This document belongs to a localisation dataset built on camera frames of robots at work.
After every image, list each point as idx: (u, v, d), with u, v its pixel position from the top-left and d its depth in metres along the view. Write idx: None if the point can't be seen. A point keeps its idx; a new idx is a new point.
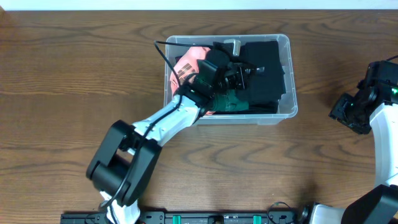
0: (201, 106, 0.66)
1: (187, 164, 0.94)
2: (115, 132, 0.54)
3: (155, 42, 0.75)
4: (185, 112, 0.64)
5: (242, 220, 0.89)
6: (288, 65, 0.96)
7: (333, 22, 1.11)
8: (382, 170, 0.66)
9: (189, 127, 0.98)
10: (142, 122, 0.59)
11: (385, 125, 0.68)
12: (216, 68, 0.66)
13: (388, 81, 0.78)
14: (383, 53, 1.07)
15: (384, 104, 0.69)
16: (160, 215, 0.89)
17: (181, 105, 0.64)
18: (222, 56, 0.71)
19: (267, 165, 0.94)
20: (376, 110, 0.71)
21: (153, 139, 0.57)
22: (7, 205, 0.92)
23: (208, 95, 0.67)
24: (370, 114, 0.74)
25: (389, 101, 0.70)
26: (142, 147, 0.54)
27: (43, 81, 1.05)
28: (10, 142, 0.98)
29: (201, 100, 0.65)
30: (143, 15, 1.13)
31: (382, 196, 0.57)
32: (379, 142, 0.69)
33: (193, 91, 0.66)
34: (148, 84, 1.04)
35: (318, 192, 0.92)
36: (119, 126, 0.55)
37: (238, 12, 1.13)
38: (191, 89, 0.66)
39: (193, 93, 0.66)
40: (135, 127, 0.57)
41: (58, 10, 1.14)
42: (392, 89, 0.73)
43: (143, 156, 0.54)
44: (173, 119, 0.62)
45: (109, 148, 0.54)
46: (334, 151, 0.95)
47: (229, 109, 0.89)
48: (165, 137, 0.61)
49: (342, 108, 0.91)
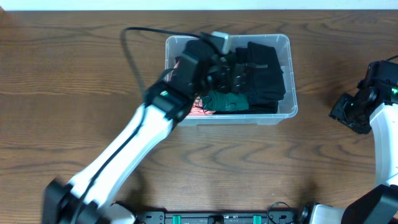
0: (170, 119, 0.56)
1: (187, 164, 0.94)
2: (51, 195, 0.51)
3: (129, 28, 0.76)
4: (145, 136, 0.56)
5: (242, 220, 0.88)
6: (288, 65, 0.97)
7: (333, 22, 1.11)
8: (382, 170, 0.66)
9: (189, 127, 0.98)
10: (85, 173, 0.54)
11: (384, 125, 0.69)
12: (196, 60, 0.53)
13: (388, 81, 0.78)
14: (384, 53, 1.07)
15: (384, 104, 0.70)
16: (160, 215, 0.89)
17: (144, 125, 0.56)
18: (206, 47, 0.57)
19: (267, 165, 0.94)
20: (377, 109, 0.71)
21: (97, 195, 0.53)
22: (7, 205, 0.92)
23: (183, 98, 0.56)
24: (370, 114, 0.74)
25: (389, 101, 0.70)
26: (81, 212, 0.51)
27: (43, 81, 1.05)
28: (10, 142, 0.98)
29: (172, 109, 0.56)
30: (143, 15, 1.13)
31: (382, 196, 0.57)
32: (379, 142, 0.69)
33: (165, 93, 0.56)
34: (148, 84, 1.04)
35: (318, 192, 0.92)
36: (56, 188, 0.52)
37: (238, 12, 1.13)
38: (163, 91, 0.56)
39: (165, 97, 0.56)
40: (75, 183, 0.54)
41: (58, 10, 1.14)
42: (392, 89, 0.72)
43: (84, 223, 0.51)
44: (129, 154, 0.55)
45: (50, 210, 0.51)
46: (334, 152, 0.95)
47: (228, 109, 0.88)
48: (119, 182, 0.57)
49: (342, 108, 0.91)
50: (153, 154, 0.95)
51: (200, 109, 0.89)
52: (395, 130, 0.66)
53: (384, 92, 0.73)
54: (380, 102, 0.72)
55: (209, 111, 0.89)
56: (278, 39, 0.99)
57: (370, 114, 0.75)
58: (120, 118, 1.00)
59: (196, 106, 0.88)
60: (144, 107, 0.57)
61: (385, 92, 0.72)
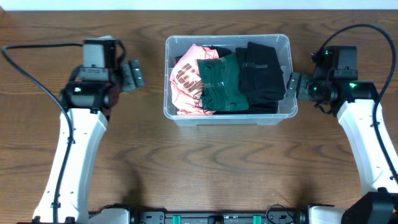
0: (96, 109, 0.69)
1: (187, 164, 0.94)
2: None
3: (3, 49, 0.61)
4: (81, 138, 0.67)
5: (242, 220, 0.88)
6: (287, 65, 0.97)
7: (333, 22, 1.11)
8: (365, 173, 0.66)
9: (189, 127, 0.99)
10: (45, 202, 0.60)
11: (354, 124, 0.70)
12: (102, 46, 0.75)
13: (347, 68, 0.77)
14: (384, 53, 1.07)
15: (347, 102, 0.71)
16: (160, 215, 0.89)
17: (74, 130, 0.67)
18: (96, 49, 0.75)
19: (267, 165, 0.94)
20: (341, 109, 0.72)
21: (66, 211, 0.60)
22: (7, 205, 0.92)
23: (101, 86, 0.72)
24: (337, 112, 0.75)
25: (351, 98, 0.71)
26: None
27: (43, 81, 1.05)
28: (10, 142, 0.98)
29: (95, 99, 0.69)
30: (143, 15, 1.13)
31: (373, 205, 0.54)
32: (355, 143, 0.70)
33: (79, 89, 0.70)
34: (148, 84, 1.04)
35: (319, 192, 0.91)
36: None
37: (238, 12, 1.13)
38: (77, 89, 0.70)
39: (81, 93, 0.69)
40: (40, 216, 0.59)
41: (58, 10, 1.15)
42: (350, 84, 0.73)
43: None
44: (74, 157, 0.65)
45: None
46: (334, 151, 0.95)
47: (229, 109, 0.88)
48: (79, 192, 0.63)
49: (306, 91, 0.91)
50: (153, 153, 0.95)
51: (200, 109, 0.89)
52: (364, 129, 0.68)
53: (342, 89, 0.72)
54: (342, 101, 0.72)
55: (209, 111, 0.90)
56: (278, 39, 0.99)
57: (337, 112, 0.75)
58: (120, 117, 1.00)
59: (196, 106, 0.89)
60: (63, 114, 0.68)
61: (344, 89, 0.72)
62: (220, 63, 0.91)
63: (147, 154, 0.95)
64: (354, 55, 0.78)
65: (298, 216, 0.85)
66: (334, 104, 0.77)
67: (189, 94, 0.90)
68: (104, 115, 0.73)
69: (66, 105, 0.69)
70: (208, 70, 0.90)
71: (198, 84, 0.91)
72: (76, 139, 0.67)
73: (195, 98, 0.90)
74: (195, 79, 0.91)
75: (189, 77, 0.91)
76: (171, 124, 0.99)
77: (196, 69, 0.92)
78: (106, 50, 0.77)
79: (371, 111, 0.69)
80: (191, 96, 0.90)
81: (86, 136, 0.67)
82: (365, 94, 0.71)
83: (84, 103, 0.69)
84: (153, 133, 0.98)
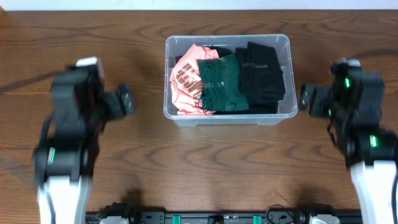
0: (75, 180, 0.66)
1: (187, 164, 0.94)
2: None
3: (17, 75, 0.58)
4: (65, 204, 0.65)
5: (242, 220, 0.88)
6: (288, 65, 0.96)
7: (333, 22, 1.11)
8: None
9: (189, 127, 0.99)
10: None
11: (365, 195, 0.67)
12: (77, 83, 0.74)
13: (370, 111, 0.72)
14: (384, 53, 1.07)
15: (362, 175, 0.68)
16: (160, 216, 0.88)
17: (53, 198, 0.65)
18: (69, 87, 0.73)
19: (267, 165, 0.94)
20: (357, 172, 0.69)
21: None
22: (7, 205, 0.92)
23: (80, 140, 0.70)
24: (352, 167, 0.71)
25: (369, 161, 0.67)
26: None
27: (43, 81, 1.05)
28: (10, 142, 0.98)
29: (74, 160, 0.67)
30: (143, 15, 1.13)
31: None
32: (365, 215, 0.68)
33: (54, 150, 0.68)
34: (148, 84, 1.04)
35: (319, 192, 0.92)
36: None
37: (238, 12, 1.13)
38: (51, 150, 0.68)
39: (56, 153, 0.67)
40: None
41: (58, 10, 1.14)
42: (372, 140, 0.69)
43: None
44: (64, 216, 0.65)
45: None
46: (334, 152, 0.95)
47: (229, 109, 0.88)
48: None
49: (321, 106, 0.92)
50: (153, 154, 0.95)
51: (200, 109, 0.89)
52: (379, 199, 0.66)
53: (363, 147, 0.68)
54: (360, 161, 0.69)
55: (209, 111, 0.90)
56: (278, 39, 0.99)
57: (351, 168, 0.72)
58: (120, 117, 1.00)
59: (196, 106, 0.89)
60: (43, 195, 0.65)
61: (365, 148, 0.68)
62: (220, 63, 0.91)
63: (147, 154, 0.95)
64: (380, 94, 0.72)
65: (298, 216, 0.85)
66: (349, 156, 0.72)
67: (189, 94, 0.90)
68: (89, 180, 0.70)
69: (43, 181, 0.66)
70: (208, 70, 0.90)
71: (198, 84, 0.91)
72: (58, 213, 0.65)
73: (195, 98, 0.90)
74: (195, 79, 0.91)
75: (189, 77, 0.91)
76: (171, 124, 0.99)
77: (196, 69, 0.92)
78: (78, 90, 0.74)
79: (395, 173, 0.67)
80: (191, 96, 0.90)
81: (73, 199, 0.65)
82: (388, 155, 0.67)
83: (64, 163, 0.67)
84: (153, 134, 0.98)
